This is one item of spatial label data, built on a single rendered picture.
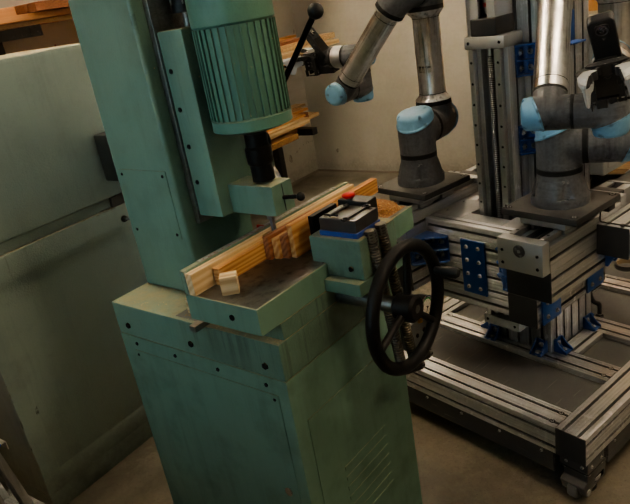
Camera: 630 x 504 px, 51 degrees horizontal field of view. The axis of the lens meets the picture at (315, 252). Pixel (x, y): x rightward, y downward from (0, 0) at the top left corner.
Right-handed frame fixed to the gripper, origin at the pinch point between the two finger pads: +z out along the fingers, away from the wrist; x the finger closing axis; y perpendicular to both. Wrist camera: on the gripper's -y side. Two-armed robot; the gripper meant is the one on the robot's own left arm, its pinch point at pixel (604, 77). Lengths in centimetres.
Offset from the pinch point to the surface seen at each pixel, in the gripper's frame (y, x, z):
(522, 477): 119, 41, -38
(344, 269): 27, 55, 6
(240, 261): 20, 76, 11
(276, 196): 10, 68, 1
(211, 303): 24, 77, 24
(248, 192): 8, 75, 1
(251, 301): 25, 68, 24
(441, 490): 116, 62, -27
